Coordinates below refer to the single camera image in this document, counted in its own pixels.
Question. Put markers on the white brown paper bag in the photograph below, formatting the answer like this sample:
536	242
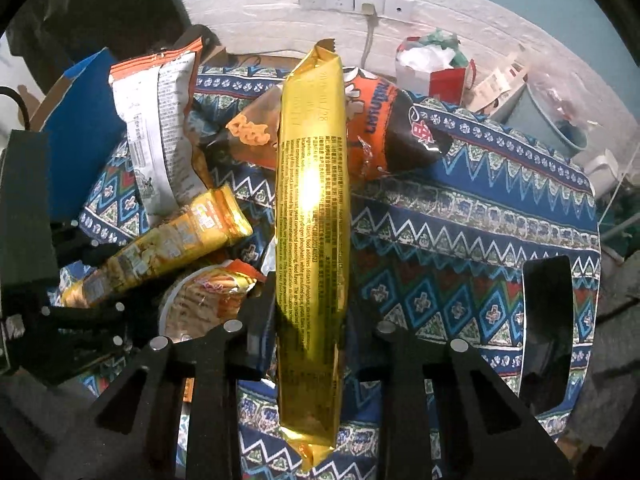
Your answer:
500	82

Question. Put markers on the white orange chip bag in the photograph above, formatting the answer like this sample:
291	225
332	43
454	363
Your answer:
150	110

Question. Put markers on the orange black snack bag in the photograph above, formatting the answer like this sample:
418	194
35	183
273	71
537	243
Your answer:
380	125

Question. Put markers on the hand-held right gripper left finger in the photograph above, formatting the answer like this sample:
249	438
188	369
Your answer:
257	340

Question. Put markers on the yellow orange long snack packet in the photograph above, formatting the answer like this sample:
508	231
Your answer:
175	240

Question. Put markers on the gold foil snack packet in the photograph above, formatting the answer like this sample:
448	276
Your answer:
310	210

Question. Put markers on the clear plastic bin liner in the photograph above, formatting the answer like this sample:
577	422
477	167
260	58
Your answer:
557	95

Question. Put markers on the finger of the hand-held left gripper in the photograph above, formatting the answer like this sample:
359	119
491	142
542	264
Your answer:
85	245
85	330

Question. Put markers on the orange puff snack bag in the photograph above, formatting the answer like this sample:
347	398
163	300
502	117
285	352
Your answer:
250	132

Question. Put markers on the white kettle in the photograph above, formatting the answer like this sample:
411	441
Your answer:
597	170

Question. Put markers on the light blue bin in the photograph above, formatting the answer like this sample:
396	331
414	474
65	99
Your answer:
550	130

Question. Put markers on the instant noodle cup orange lid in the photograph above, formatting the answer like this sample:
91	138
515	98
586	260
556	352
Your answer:
200	300

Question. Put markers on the brown cardboard box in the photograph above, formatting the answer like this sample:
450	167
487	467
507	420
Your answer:
210	45

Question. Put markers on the blue cardboard box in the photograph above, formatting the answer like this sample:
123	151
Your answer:
85	125

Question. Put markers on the red and white box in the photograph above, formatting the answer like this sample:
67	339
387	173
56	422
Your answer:
440	85

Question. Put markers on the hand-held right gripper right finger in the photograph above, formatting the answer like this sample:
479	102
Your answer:
395	360

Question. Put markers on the blue patterned cloth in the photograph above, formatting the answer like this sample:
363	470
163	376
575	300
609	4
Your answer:
450	240

